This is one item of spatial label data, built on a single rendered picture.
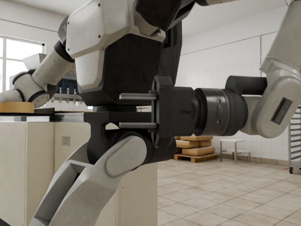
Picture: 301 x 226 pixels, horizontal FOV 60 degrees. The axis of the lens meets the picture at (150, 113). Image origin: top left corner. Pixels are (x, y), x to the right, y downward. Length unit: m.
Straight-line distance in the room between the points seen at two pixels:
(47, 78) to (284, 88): 0.80
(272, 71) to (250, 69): 5.36
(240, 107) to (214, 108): 0.05
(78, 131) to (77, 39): 1.04
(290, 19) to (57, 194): 0.66
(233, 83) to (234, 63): 5.57
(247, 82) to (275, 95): 0.05
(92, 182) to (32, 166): 1.33
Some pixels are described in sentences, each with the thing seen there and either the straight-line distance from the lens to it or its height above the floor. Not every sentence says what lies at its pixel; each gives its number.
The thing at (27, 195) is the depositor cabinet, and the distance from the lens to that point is 1.99.
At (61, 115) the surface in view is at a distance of 1.93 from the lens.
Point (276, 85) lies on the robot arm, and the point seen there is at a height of 0.91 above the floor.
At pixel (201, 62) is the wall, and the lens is 6.59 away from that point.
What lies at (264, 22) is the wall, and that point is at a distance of 5.95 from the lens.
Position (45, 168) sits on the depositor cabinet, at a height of 0.51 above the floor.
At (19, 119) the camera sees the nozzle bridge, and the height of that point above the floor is 0.85.
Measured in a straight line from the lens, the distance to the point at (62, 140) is 1.90.
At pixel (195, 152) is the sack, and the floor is 0.20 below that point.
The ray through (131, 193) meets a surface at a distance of 1.56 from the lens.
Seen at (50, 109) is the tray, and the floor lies 0.87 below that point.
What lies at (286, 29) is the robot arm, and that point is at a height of 1.01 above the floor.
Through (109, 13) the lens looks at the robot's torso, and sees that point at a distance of 0.68.
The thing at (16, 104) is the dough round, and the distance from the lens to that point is 0.47.
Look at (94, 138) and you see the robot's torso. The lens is 0.74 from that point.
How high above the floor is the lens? 0.85
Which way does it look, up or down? 1 degrees up
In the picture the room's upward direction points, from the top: straight up
